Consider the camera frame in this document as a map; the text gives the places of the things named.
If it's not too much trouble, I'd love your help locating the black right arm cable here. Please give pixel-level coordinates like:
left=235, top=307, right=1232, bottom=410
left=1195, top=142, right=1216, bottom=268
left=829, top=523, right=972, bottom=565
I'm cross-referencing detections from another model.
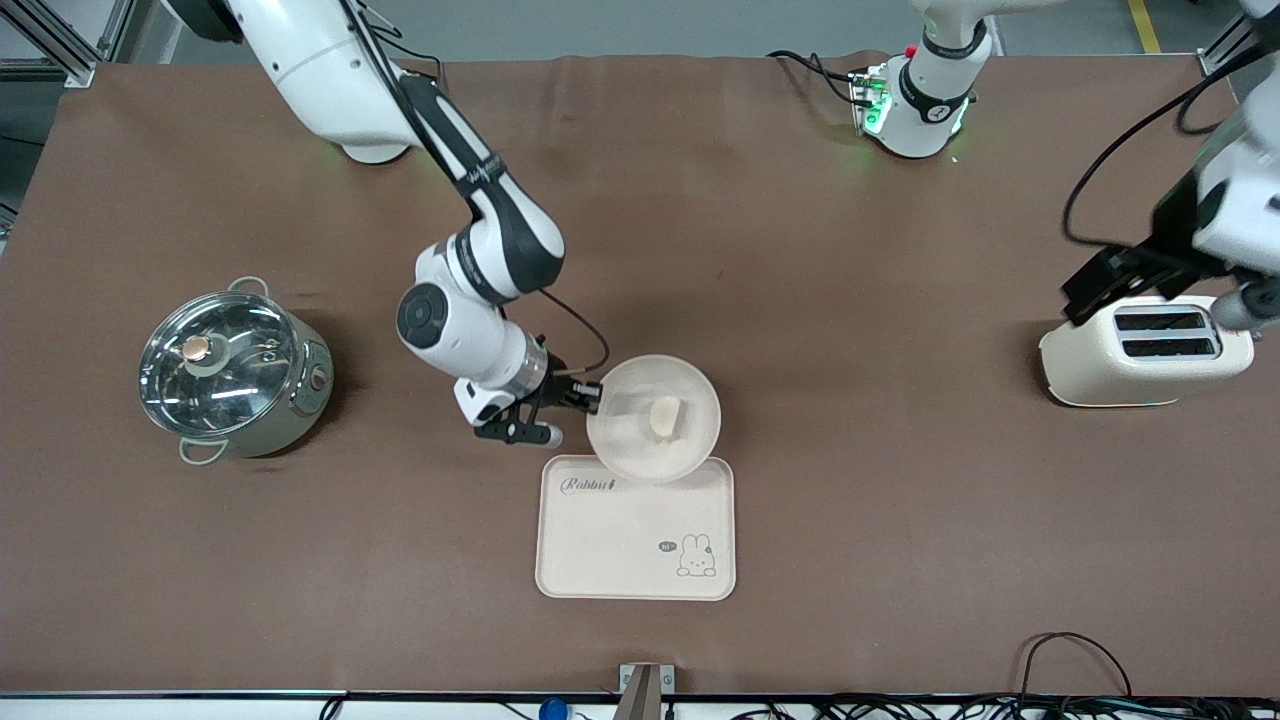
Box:
left=340, top=0, right=611, bottom=376

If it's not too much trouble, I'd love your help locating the left arm base control box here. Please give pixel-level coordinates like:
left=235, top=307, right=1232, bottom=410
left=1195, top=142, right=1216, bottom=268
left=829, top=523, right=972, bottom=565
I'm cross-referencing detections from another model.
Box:
left=849, top=64, right=893, bottom=137

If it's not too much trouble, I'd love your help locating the pale green electric pot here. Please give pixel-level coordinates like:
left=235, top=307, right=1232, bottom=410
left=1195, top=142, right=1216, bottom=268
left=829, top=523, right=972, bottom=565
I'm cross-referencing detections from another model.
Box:
left=140, top=277, right=335, bottom=467

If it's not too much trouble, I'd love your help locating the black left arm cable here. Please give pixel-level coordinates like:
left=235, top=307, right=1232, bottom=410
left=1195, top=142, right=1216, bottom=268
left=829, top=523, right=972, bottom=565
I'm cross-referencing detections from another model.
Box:
left=1061, top=45, right=1280, bottom=251

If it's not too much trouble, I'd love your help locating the black tangled cable bundle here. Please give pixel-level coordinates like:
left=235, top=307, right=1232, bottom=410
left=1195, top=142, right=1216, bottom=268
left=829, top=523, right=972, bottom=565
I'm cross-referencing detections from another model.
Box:
left=730, top=693, right=1280, bottom=720

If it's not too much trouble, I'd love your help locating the round cream plate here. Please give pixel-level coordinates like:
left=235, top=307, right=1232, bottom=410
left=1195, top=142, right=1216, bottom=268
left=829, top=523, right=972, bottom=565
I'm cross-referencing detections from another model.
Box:
left=585, top=354, right=722, bottom=485

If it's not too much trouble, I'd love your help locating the cream rabbit print tray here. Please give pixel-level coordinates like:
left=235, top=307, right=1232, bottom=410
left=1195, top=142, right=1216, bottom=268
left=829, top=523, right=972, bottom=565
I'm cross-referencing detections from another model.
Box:
left=535, top=455, right=737, bottom=602

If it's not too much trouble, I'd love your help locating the cream two-slot toaster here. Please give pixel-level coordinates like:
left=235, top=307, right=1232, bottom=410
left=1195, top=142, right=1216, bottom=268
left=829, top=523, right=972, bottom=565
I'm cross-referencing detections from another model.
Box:
left=1039, top=295, right=1256, bottom=408

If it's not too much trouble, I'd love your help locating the aluminium frame profile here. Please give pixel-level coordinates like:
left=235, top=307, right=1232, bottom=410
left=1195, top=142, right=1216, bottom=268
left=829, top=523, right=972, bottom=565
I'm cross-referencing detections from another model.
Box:
left=0, top=0, right=137, bottom=89

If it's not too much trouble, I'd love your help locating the brown table mat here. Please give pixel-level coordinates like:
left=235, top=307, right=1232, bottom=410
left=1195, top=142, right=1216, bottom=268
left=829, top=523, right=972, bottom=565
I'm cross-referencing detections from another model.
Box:
left=0, top=52, right=1280, bottom=698

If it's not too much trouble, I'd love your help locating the black looped cable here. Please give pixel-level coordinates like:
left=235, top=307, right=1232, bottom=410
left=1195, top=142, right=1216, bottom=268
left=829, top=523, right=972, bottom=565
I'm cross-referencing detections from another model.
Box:
left=1018, top=631, right=1134, bottom=701

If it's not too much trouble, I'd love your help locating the glass pot lid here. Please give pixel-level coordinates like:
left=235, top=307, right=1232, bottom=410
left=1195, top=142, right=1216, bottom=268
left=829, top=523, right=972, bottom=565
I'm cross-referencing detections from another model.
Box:
left=137, top=291, right=301, bottom=437

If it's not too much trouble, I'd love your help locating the black base cable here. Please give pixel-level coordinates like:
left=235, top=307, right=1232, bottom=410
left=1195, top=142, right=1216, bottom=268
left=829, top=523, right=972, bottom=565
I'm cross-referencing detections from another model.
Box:
left=767, top=50, right=881, bottom=107

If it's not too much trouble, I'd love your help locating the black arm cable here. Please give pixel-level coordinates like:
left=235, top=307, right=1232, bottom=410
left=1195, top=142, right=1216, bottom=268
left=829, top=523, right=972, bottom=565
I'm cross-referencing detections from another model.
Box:
left=340, top=0, right=611, bottom=376
left=1061, top=45, right=1280, bottom=251

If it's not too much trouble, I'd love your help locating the grey metal camera bracket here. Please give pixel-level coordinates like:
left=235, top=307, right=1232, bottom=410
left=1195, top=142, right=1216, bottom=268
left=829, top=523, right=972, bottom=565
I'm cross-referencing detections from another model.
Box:
left=612, top=663, right=676, bottom=720

